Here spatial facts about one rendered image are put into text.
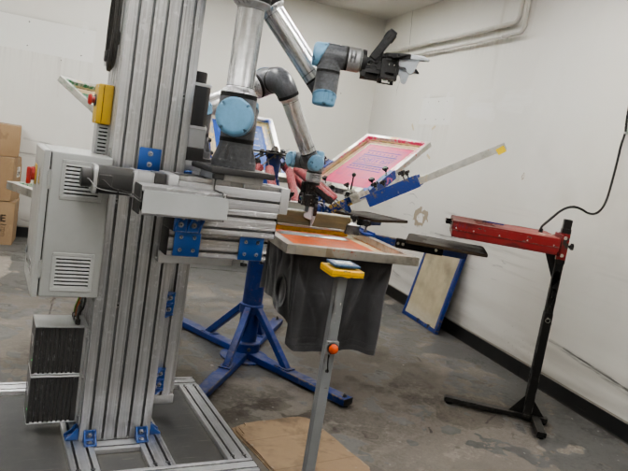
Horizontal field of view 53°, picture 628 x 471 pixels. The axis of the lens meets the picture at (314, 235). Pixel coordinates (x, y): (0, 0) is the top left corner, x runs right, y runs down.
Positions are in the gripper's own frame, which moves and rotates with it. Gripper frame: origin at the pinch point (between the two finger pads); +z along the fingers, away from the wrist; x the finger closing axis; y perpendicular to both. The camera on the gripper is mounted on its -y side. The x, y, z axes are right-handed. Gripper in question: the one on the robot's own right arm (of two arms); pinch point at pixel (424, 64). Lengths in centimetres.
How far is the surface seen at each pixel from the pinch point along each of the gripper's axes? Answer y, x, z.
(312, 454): 141, -44, -12
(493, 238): 45, -140, 78
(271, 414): 152, -126, -27
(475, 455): 154, -111, 76
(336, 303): 82, -35, -12
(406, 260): 62, -62, 16
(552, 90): -72, -245, 140
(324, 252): 64, -51, -18
